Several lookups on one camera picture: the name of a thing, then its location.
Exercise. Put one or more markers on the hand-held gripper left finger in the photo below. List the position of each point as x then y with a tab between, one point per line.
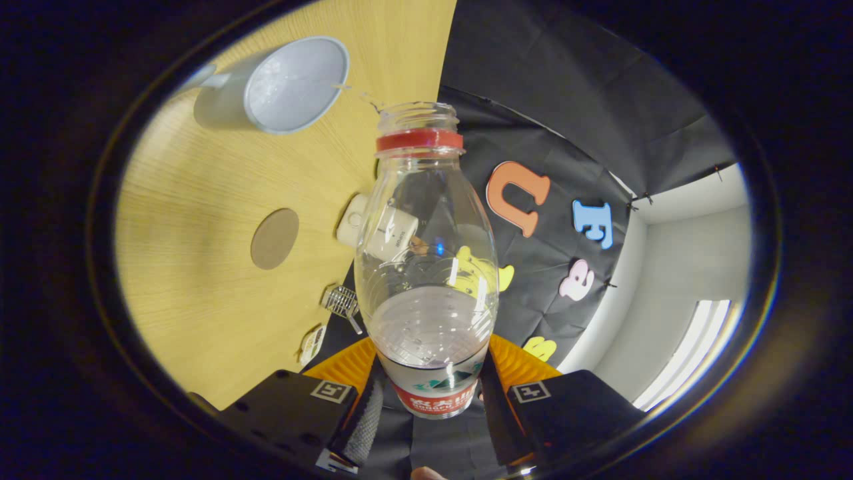
366	420

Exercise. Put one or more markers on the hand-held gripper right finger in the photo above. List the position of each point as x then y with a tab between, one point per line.
506	426

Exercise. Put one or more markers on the clear plastic juice bottle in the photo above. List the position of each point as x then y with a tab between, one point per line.
430	320

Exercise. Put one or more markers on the round brown coaster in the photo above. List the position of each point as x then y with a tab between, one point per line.
274	238

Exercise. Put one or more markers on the white divided seed dish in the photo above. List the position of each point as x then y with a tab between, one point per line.
311	343

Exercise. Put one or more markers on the ceiling light panel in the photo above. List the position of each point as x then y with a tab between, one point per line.
686	353

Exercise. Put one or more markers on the wooden table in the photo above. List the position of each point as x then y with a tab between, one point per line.
200	280

